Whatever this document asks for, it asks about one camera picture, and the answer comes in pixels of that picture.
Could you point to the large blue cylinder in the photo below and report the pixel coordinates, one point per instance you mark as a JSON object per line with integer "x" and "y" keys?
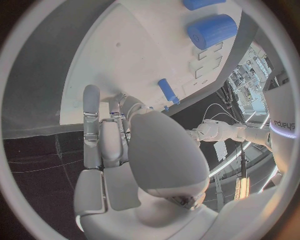
{"x": 213, "y": 31}

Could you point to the white task board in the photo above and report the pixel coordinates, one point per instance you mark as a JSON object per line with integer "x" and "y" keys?
{"x": 140, "y": 56}

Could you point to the black lamp stand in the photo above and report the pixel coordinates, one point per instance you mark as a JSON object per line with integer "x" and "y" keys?
{"x": 243, "y": 161}

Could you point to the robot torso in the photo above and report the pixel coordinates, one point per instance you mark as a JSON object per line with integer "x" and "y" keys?
{"x": 280, "y": 112}

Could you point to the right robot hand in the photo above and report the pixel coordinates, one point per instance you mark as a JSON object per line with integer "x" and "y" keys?
{"x": 164, "y": 150}

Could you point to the glowing light bar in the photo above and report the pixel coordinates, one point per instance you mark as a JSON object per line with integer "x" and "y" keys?
{"x": 242, "y": 188}

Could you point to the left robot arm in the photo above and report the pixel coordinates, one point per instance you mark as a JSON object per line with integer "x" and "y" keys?
{"x": 234, "y": 132}

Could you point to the small blue plug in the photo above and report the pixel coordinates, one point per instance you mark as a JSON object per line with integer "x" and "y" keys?
{"x": 166, "y": 108}

